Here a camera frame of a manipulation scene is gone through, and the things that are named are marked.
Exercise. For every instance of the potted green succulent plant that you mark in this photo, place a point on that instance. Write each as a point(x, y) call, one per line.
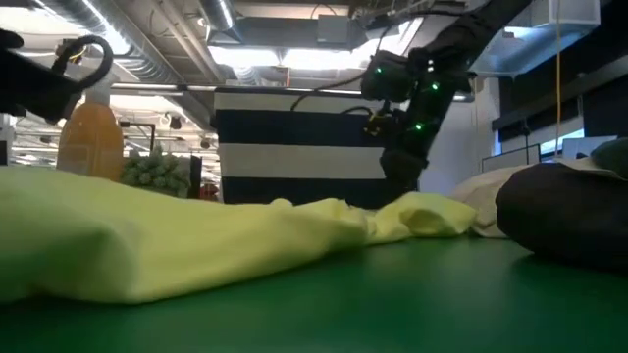
point(157, 174)

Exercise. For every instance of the rectangular metal ceiling duct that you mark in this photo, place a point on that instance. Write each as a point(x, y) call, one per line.
point(539, 39)

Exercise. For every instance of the green table mat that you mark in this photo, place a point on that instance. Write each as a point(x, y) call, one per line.
point(392, 314)

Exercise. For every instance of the grey office partition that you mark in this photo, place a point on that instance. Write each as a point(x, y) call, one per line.
point(510, 159)

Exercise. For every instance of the yellow garment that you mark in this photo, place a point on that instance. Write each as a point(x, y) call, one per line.
point(147, 235)

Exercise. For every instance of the white board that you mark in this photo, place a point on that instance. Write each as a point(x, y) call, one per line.
point(586, 146)

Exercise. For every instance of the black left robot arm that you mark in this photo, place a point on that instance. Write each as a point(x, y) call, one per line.
point(29, 83)

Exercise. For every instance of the dark grey shorts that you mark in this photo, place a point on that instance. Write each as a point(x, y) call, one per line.
point(564, 216)

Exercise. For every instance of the ceiling tube light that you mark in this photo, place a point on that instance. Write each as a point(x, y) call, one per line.
point(463, 97)

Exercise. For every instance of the beige folded garment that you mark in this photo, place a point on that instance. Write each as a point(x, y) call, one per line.
point(481, 196)

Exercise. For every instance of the narrow shiny round duct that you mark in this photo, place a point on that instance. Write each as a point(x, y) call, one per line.
point(218, 12)

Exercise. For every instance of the navy white striped laundry basket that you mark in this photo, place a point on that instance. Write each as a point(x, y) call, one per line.
point(294, 162)

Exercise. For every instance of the orange spray bottle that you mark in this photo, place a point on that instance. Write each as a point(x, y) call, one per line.
point(90, 142)

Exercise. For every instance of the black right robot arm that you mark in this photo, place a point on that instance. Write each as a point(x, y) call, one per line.
point(471, 29)

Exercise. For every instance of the dark green garment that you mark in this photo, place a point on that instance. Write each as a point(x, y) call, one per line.
point(613, 157)

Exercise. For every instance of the black round ceiling fixture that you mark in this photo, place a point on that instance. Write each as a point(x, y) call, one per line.
point(73, 54)

